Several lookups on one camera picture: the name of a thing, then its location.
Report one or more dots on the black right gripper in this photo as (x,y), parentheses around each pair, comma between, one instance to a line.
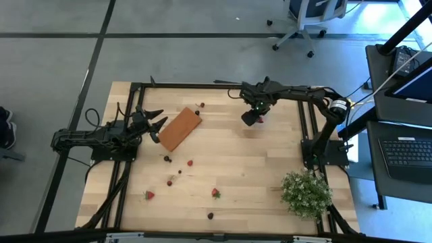
(261,96)

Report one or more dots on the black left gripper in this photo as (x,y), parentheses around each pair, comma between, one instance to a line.
(140,123)

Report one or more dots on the small red fruit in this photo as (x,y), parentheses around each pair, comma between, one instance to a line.
(260,119)

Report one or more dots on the red cherry with stem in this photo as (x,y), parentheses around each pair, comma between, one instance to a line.
(169,183)
(202,105)

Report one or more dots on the red raspberry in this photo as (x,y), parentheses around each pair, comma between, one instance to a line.
(190,163)

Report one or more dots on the red strawberry green leaves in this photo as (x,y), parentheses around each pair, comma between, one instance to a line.
(215,193)
(149,195)

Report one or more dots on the black blackberry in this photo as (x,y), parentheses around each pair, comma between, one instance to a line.
(210,215)

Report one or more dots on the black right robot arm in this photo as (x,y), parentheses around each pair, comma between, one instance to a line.
(303,92)

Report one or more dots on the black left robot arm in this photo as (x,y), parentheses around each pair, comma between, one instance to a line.
(101,136)

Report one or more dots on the orange folded cloth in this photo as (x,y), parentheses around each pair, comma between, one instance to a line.
(179,130)

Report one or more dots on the white office chair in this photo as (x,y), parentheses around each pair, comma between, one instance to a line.
(310,13)

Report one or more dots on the artificial plant white flowers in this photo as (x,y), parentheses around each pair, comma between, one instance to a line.
(305,194)

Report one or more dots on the white box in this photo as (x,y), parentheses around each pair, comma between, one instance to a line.
(352,153)

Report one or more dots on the dark grey desk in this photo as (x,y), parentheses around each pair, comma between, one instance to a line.
(381,111)

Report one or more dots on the black power brick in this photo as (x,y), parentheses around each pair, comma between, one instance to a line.
(403,60)

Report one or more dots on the person's shoe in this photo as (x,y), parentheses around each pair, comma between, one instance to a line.
(5,114)
(7,135)

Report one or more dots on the grey chair leg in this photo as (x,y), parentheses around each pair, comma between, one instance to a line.
(10,155)

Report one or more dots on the black computer monitor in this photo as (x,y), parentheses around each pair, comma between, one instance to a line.
(413,86)

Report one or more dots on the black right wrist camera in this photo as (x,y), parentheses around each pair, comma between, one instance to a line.
(249,118)

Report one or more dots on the black aluminium table frame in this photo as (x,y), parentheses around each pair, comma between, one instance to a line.
(202,85)

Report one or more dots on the black frame post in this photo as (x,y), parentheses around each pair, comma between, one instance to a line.
(405,28)

